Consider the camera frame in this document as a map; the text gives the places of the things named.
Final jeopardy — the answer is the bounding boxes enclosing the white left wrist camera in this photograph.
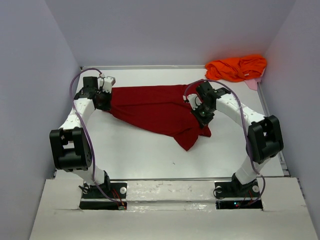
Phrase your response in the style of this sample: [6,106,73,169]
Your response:
[98,76,116,94]

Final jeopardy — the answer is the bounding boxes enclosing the orange t shirt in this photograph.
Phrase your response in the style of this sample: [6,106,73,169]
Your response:
[204,54,268,83]

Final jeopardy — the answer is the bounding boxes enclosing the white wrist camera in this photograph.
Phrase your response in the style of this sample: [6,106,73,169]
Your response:
[98,76,116,94]
[183,93,202,110]

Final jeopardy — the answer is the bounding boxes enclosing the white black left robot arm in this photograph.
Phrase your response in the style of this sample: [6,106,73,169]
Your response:
[49,75,116,193]

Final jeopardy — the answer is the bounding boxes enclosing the dark red t shirt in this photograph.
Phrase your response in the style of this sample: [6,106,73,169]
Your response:
[108,84,212,151]

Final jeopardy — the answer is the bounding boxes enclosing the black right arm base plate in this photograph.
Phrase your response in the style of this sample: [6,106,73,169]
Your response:
[212,180,263,210]

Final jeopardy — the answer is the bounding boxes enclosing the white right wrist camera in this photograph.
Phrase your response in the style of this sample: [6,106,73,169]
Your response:
[183,93,202,110]

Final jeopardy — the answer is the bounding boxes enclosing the white cardboard front cover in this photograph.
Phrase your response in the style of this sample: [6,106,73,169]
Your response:
[30,177,318,240]

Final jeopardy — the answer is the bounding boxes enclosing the pink t shirt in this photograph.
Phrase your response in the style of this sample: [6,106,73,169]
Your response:
[244,77,262,91]

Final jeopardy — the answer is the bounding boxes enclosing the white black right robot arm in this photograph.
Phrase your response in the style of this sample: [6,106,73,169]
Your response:
[183,80,284,198]

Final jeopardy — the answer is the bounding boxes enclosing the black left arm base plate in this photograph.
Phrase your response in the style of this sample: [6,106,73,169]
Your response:
[78,181,128,211]

